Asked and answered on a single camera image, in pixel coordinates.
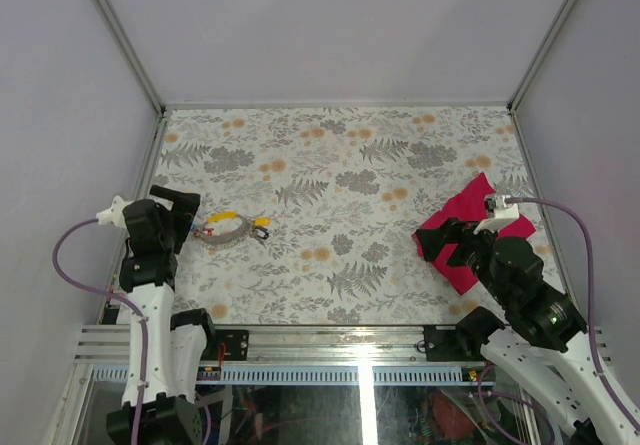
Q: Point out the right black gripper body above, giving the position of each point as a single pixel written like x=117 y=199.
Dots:
x=473 y=248

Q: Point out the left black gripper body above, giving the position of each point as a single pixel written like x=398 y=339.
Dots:
x=178 y=226

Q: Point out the silver keyring bunch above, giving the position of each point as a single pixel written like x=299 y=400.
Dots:
x=226 y=234

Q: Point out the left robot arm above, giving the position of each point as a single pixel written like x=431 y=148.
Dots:
x=158 y=405

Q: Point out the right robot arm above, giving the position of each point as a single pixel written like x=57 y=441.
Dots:
x=542 y=341

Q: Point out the floral table mat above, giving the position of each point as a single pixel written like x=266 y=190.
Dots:
x=345 y=189

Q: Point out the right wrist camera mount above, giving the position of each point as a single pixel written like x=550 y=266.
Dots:
x=501 y=212

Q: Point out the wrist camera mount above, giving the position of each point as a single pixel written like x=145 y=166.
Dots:
x=114 y=214
x=501 y=212

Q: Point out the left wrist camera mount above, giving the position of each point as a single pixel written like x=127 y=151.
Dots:
x=114 y=214

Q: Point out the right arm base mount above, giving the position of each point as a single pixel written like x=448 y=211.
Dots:
x=455 y=343

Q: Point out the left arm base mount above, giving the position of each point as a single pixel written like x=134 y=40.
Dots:
x=225 y=345

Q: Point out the aluminium front rail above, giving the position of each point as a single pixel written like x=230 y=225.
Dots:
x=408 y=345

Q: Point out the slotted cable duct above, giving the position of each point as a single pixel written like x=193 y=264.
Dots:
x=334 y=375

